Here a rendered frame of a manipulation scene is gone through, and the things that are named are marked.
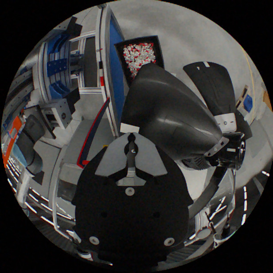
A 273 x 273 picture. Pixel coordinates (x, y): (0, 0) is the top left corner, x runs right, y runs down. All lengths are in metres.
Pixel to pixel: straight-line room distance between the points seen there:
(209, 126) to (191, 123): 0.05
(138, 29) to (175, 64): 0.71
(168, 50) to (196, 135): 1.26
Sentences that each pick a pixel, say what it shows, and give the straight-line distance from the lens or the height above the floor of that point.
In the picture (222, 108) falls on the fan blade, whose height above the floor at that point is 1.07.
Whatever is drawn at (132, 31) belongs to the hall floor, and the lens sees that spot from 1.34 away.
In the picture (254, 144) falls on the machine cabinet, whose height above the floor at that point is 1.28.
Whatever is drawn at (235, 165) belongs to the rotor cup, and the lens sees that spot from 0.30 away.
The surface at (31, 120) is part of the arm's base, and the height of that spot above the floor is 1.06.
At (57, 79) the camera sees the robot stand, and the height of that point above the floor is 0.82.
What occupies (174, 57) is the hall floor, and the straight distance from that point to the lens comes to 1.37.
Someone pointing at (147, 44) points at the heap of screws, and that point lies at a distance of 0.41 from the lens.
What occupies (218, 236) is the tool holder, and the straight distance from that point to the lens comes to 0.34.
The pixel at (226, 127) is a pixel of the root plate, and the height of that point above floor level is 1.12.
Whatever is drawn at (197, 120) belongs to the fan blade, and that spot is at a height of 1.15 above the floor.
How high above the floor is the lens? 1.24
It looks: 41 degrees down
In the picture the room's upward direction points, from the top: 176 degrees clockwise
